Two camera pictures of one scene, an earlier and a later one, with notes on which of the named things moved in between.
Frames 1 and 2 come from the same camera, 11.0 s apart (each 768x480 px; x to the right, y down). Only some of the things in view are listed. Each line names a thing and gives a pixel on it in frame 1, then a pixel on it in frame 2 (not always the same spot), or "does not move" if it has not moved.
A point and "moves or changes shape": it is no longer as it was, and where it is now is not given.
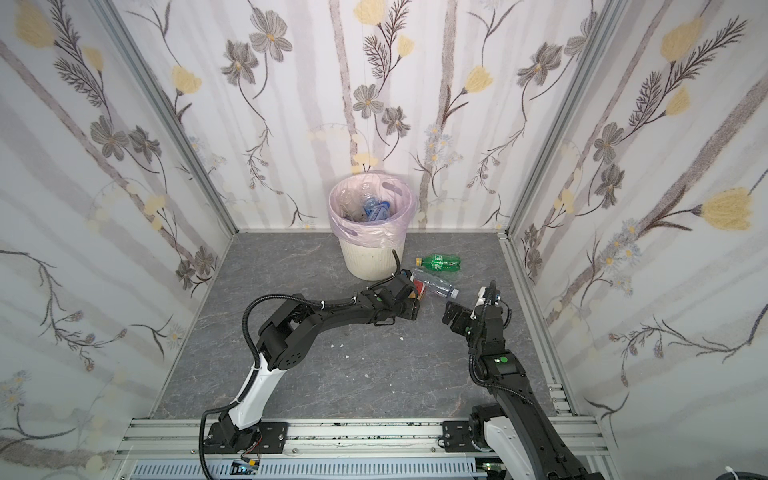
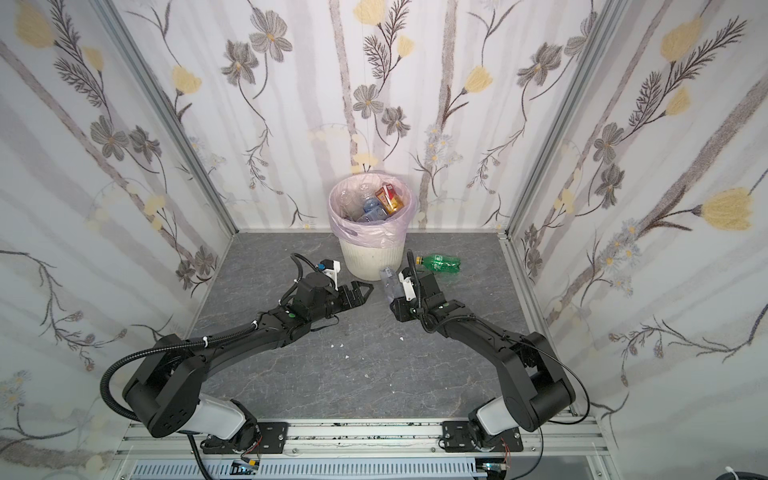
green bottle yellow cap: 440,262 does not move
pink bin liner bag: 346,202 does not move
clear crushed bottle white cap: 436,284 moves or changes shape
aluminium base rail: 176,440 does not move
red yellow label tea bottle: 420,289 moves or changes shape
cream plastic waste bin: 371,263 does not move
